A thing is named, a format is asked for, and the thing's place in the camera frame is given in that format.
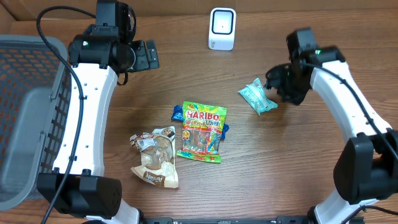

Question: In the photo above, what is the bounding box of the blue snack wrapper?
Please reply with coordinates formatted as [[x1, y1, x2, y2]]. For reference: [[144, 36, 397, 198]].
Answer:
[[171, 105, 229, 139]]

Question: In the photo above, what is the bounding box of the green Haribo candy bag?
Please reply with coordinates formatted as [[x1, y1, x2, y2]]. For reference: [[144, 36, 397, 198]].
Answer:
[[177, 101, 227, 164]]

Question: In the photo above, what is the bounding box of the cookie bag brown white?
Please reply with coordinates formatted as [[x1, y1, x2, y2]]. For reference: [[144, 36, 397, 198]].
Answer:
[[130, 126, 179, 189]]

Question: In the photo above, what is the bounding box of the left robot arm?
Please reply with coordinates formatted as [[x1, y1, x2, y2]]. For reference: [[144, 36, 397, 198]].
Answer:
[[37, 1, 159, 223]]

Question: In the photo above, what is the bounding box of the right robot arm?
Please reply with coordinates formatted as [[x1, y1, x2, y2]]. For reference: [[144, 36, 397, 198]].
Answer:
[[265, 28, 397, 224]]

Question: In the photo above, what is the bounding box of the white barcode scanner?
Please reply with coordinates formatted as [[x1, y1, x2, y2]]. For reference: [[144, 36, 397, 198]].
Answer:
[[208, 7, 236, 51]]

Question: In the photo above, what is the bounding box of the grey plastic shopping basket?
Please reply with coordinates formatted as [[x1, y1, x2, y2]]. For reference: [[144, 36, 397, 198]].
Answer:
[[1, 34, 71, 210]]

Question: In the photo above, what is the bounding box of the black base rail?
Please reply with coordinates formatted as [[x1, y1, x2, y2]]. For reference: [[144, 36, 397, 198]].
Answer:
[[138, 216, 309, 224]]

